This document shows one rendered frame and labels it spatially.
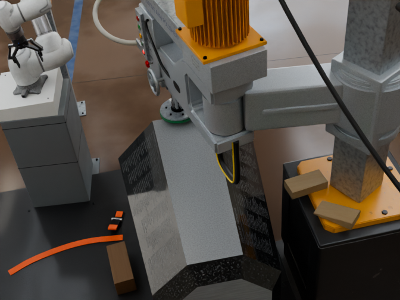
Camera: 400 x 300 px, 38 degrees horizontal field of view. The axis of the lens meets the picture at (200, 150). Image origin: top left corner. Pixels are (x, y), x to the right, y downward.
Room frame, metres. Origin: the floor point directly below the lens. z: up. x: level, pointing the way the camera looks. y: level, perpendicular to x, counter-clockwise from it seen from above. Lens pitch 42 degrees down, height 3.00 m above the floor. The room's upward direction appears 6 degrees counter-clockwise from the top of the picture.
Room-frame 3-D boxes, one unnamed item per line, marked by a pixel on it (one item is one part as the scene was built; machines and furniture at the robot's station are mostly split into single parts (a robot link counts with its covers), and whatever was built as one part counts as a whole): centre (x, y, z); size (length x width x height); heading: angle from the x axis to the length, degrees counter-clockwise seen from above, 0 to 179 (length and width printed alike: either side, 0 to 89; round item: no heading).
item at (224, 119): (2.06, -0.13, 1.37); 0.19 x 0.19 x 0.20
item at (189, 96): (2.30, -0.02, 1.33); 0.74 x 0.23 x 0.49; 20
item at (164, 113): (2.67, 0.10, 0.90); 0.22 x 0.22 x 0.04
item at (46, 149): (3.06, 1.02, 0.40); 0.50 x 0.50 x 0.80; 1
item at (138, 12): (2.70, 0.23, 1.40); 0.08 x 0.03 x 0.28; 20
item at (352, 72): (2.04, -0.78, 1.36); 0.35 x 0.35 x 0.41
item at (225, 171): (2.05, -0.13, 1.08); 0.23 x 0.03 x 0.32; 20
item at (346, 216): (1.85, -0.63, 0.80); 0.20 x 0.10 x 0.05; 51
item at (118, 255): (2.21, 0.56, 0.07); 0.30 x 0.12 x 0.12; 12
